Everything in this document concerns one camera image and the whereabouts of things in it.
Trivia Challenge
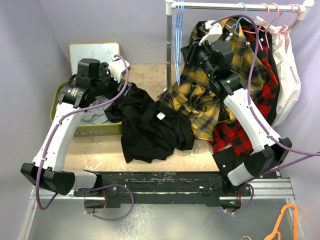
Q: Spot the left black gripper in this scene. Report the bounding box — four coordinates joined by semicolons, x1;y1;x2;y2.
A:
92;63;131;106

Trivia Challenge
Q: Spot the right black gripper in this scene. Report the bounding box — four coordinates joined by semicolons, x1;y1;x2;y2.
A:
180;36;216;79

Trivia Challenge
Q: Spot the black t-shirt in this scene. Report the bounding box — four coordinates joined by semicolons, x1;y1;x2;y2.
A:
104;83;195;164

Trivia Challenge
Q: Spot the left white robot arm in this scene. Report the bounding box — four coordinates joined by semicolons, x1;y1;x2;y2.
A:
20;54;131;196

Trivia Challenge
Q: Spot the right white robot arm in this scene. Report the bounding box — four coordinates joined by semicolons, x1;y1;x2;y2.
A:
181;36;292;196

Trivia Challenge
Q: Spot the grey shirt in bin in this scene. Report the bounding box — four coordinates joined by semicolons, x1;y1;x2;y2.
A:
79;95;111;126

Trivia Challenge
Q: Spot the yellow plaid shirt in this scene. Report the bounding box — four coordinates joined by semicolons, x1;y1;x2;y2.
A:
157;18;266;141

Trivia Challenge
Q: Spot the blue hanger holding plaid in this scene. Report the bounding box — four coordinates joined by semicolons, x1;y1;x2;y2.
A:
226;2;247;36

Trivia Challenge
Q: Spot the pink hanger middle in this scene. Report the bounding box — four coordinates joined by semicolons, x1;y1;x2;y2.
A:
265;2;281;33

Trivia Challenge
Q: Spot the red black plaid shirt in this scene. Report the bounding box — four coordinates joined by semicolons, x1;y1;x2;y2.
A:
210;32;281;157

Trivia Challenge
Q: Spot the pink hanger right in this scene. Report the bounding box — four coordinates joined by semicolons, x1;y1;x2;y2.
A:
278;3;301;47

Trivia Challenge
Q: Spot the white shirt on rack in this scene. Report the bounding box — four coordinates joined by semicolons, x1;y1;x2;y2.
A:
253;16;301;127

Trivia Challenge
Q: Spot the orange plastic hanger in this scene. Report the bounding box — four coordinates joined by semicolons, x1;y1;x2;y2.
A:
262;203;300;240

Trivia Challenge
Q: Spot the green plastic laundry bin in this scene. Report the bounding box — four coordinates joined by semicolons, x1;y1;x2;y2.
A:
49;82;123;137

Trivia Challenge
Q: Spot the white metal clothes rack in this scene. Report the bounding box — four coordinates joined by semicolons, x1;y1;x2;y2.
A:
165;0;315;89

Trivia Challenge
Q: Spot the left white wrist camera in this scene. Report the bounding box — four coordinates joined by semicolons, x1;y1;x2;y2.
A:
107;54;131;83

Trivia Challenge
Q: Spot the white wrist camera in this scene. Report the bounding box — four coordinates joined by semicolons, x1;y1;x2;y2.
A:
199;20;223;46
107;54;131;83

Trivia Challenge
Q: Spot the blue wire hangers bunch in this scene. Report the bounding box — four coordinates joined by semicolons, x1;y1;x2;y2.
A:
173;0;184;86

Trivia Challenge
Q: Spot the small whiteboard yellow frame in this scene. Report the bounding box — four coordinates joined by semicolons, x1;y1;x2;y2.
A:
68;42;120;75

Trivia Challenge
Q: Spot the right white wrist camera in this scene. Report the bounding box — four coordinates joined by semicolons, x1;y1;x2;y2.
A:
199;20;223;46

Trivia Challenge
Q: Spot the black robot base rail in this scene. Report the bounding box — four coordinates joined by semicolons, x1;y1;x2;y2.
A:
74;171;252;209

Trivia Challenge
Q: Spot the aluminium extrusion frame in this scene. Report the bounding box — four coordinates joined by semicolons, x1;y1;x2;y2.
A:
29;174;297;201

